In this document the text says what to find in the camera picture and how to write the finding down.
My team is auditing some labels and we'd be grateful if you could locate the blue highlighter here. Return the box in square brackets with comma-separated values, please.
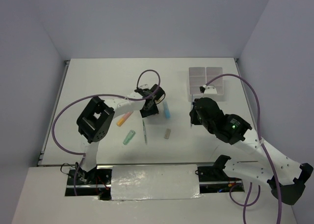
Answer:
[162, 101, 171, 119]

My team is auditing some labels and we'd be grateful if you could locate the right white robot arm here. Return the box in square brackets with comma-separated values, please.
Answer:
[189, 98, 314, 205]

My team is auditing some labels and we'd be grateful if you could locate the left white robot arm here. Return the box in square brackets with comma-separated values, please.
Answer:
[76, 84, 165, 184]

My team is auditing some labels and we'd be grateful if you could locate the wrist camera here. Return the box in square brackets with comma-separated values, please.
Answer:
[199, 85, 218, 96]
[138, 84, 149, 89]

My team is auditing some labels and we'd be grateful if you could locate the grey white eraser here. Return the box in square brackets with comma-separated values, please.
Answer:
[164, 129, 171, 139]

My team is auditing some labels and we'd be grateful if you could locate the orange pink highlighter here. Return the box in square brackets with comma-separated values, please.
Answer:
[116, 112, 133, 127]

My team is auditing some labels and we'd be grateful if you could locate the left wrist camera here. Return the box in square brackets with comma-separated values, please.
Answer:
[138, 84, 149, 89]

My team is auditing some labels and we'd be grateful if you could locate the green pen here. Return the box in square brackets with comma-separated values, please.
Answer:
[142, 120, 148, 145]

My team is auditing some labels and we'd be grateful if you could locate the silver foil cover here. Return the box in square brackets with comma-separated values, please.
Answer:
[110, 165, 201, 200]

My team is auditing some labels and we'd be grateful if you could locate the left white organizer box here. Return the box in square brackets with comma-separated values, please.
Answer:
[187, 67, 206, 102]

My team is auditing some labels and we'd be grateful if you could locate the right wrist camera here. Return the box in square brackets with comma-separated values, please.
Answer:
[199, 85, 218, 96]

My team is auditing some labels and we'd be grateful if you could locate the white organizer box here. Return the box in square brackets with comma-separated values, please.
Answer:
[205, 67, 224, 102]
[187, 67, 206, 102]

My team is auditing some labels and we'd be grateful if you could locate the blue pen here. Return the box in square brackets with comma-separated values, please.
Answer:
[189, 94, 194, 128]

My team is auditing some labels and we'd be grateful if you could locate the right white organizer box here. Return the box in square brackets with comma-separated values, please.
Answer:
[205, 67, 224, 102]

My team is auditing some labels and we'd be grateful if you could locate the green correction tape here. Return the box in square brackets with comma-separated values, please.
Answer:
[123, 130, 136, 145]

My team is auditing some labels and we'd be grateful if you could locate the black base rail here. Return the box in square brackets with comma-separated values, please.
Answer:
[65, 164, 244, 201]

